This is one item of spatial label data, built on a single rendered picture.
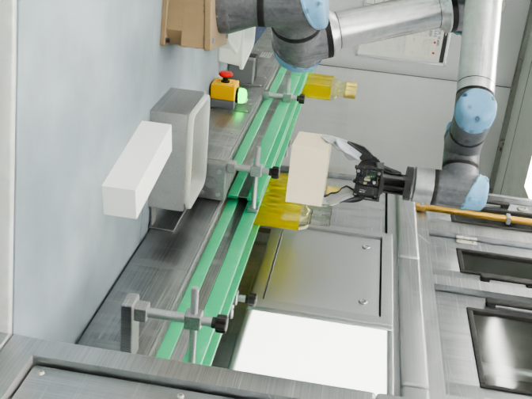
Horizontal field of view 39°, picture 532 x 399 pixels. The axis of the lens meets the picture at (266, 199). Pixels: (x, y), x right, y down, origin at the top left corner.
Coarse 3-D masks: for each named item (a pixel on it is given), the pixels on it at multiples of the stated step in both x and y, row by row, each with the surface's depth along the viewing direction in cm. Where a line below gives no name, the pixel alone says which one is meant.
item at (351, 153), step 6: (324, 138) 159; (330, 138) 159; (336, 138) 159; (336, 144) 157; (342, 144) 158; (348, 144) 159; (342, 150) 159; (348, 150) 157; (354, 150) 159; (348, 156) 159; (354, 156) 157
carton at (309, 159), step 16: (304, 144) 155; (320, 144) 157; (304, 160) 154; (320, 160) 153; (288, 176) 155; (304, 176) 154; (320, 176) 154; (288, 192) 156; (304, 192) 155; (320, 192) 155
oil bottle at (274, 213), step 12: (264, 204) 191; (276, 204) 192; (288, 204) 192; (300, 204) 193; (264, 216) 191; (276, 216) 190; (288, 216) 190; (300, 216) 189; (288, 228) 191; (300, 228) 191
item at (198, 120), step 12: (204, 96) 166; (204, 108) 170; (192, 120) 155; (204, 120) 171; (192, 132) 156; (204, 132) 172; (192, 144) 174; (204, 144) 174; (192, 156) 175; (204, 156) 175; (204, 168) 176; (192, 180) 176; (204, 180) 177; (192, 192) 170; (192, 204) 167
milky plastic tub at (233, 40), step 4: (236, 32) 211; (240, 32) 211; (232, 36) 211; (236, 36) 211; (240, 36) 211; (228, 40) 193; (232, 40) 211; (236, 40) 211; (240, 40) 211; (228, 44) 198; (232, 44) 199; (236, 44) 211; (228, 48) 208; (232, 48) 202; (236, 48) 210; (236, 52) 207
